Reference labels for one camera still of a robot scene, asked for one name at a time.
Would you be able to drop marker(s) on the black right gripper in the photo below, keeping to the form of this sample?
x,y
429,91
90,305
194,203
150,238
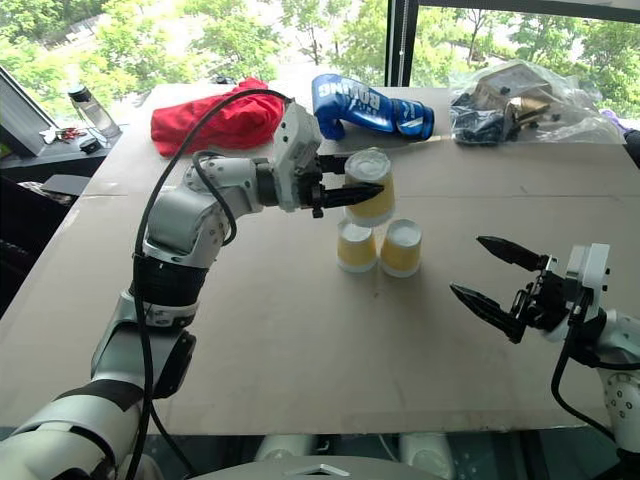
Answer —
x,y
547,297

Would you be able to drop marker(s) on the brown cardboard table cover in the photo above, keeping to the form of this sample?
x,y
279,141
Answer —
x,y
300,325

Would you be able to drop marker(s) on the small black box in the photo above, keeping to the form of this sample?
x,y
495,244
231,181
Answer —
x,y
90,145

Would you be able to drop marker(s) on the black side shelf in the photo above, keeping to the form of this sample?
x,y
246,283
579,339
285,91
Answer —
x,y
35,200

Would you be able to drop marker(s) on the clear plastic bag of parts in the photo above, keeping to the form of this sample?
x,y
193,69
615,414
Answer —
x,y
520,107

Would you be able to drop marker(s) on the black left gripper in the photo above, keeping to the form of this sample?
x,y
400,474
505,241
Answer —
x,y
312,192

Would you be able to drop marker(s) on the blue boxing glove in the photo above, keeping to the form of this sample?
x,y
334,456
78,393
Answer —
x,y
365,107

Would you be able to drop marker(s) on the yellow white paper cup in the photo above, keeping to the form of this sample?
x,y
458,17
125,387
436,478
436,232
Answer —
x,y
401,252
371,192
356,250

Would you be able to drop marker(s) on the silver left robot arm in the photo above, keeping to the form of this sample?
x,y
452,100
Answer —
x,y
175,225

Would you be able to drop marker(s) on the silver robot torso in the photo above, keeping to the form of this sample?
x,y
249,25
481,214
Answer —
x,y
320,469

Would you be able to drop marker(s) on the dark window frame post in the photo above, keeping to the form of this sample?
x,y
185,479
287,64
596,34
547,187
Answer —
x,y
401,42

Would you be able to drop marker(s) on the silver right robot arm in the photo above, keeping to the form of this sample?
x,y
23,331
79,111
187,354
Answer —
x,y
620,380

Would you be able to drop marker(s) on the red cloth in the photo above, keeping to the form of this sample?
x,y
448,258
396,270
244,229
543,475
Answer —
x,y
220,120

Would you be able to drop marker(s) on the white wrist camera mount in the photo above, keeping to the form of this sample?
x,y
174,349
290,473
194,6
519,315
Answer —
x,y
590,275
295,145

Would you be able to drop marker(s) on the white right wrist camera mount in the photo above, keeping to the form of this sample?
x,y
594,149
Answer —
x,y
590,275

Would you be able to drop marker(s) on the white rounded shape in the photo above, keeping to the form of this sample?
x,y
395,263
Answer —
x,y
284,447

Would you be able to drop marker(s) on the purple object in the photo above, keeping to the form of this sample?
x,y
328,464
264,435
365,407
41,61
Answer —
x,y
614,120

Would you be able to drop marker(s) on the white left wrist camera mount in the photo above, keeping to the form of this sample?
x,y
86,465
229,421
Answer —
x,y
295,145

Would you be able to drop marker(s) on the black object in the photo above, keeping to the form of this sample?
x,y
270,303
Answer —
x,y
633,147

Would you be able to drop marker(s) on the clear water bottle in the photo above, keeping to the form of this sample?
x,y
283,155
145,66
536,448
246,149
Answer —
x,y
92,110

